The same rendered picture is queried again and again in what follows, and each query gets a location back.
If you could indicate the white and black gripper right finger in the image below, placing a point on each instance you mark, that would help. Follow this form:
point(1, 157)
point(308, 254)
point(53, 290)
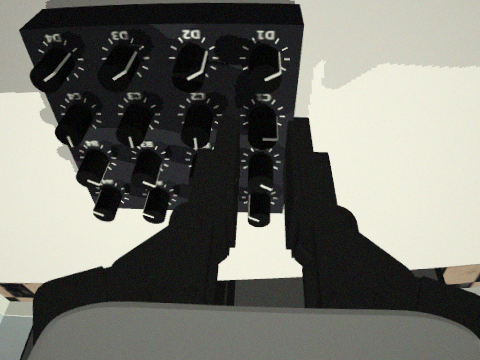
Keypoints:
point(350, 271)

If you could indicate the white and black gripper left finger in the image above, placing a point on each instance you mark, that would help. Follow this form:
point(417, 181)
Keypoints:
point(178, 264)

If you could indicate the black knob box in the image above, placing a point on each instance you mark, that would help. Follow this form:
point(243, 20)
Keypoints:
point(223, 53)

